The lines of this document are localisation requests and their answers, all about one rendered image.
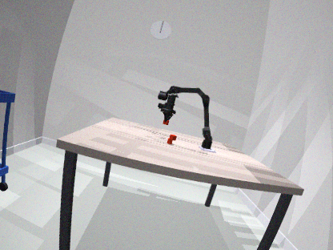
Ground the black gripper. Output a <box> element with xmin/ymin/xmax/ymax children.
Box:
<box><xmin>161</xmin><ymin>101</ymin><xmax>176</xmax><ymax>122</ymax></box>

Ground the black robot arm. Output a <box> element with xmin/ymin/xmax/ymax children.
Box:
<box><xmin>158</xmin><ymin>86</ymin><xmax>213</xmax><ymax>149</ymax></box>

